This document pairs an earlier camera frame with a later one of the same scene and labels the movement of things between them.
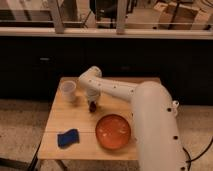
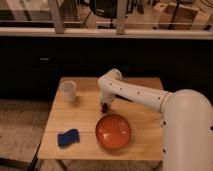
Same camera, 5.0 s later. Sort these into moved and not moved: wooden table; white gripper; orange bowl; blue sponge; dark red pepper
Moved: white gripper; dark red pepper
Not moved: wooden table; blue sponge; orange bowl
